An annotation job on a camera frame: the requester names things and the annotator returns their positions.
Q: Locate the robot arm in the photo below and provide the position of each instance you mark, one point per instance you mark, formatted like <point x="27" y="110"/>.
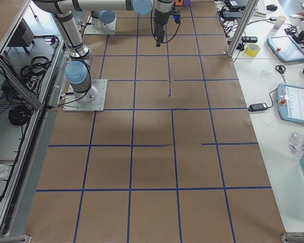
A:
<point x="102" y="18"/>
<point x="78" y="71"/>

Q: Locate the orange foam cube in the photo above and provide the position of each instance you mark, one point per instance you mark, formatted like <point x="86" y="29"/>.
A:
<point x="179" y="3"/>

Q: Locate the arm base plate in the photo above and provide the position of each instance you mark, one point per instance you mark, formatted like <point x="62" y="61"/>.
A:
<point x="109" y="29"/>
<point x="94" y="100"/>

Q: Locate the purple foam cube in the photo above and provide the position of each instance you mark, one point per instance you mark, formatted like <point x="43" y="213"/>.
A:
<point x="186" y="3"/>

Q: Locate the aluminium frame post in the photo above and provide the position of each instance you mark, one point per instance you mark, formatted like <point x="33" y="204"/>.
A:
<point x="247" y="14"/>

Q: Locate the far teach pendant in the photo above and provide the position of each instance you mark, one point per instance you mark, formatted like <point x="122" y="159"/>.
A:
<point x="286" y="48"/>

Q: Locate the black handled scissors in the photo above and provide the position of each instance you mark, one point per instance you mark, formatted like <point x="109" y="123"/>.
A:
<point x="281" y="69"/>

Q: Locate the yellow tape roll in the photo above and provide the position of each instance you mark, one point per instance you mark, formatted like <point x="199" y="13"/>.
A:
<point x="252" y="50"/>

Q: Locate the black remote control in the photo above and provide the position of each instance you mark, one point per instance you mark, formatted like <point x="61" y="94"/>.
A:
<point x="249" y="39"/>

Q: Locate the near teach pendant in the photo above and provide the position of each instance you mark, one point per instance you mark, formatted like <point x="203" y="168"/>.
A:
<point x="290" y="103"/>

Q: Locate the black power adapter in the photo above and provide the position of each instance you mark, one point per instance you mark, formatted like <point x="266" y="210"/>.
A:
<point x="257" y="107"/>

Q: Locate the paper cup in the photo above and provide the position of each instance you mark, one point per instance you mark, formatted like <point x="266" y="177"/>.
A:
<point x="279" y="22"/>

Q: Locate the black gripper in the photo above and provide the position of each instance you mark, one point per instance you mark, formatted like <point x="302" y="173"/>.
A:
<point x="159" y="18"/>

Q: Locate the teach pendant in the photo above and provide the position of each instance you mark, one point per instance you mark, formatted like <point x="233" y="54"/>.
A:
<point x="290" y="103"/>
<point x="286" y="48"/>

